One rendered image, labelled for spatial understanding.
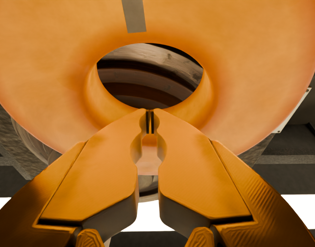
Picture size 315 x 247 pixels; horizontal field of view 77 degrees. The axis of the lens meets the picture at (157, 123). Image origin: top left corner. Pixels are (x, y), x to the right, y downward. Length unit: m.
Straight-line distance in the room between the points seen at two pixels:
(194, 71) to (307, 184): 9.29
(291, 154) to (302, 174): 3.48
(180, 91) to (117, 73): 0.11
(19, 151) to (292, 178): 9.07
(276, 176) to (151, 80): 8.83
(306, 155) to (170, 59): 6.27
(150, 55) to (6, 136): 0.63
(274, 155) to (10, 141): 5.71
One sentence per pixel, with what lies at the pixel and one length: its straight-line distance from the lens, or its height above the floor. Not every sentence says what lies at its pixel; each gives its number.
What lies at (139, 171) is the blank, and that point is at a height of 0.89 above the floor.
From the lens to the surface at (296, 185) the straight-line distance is 9.27.
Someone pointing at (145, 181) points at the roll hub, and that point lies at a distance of 0.41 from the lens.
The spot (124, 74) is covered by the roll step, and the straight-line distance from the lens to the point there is 0.31.
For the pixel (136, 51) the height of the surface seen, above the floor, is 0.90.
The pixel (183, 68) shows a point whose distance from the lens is 0.33.
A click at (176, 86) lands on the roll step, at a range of 0.33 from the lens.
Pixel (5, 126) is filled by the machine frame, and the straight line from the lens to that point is 0.79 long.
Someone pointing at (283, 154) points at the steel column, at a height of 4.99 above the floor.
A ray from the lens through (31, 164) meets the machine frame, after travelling 0.95.
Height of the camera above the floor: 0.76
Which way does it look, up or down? 47 degrees up
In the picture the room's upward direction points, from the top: 179 degrees counter-clockwise
